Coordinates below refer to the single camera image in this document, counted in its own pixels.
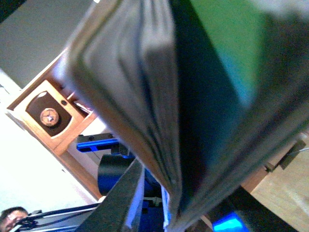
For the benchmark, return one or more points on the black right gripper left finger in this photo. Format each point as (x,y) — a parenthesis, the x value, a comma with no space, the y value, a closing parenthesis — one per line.
(121,210)

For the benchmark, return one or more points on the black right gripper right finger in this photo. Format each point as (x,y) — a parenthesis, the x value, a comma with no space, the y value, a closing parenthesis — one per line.
(255,216)

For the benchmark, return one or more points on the wooden cabinet with emblem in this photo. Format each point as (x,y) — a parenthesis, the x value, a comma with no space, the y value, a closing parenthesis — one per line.
(55,116)

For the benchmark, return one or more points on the person's head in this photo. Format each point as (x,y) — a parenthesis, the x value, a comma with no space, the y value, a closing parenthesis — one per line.
(9,217)

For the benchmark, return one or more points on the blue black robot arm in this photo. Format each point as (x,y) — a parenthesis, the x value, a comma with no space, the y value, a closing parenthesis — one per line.
(112,167)

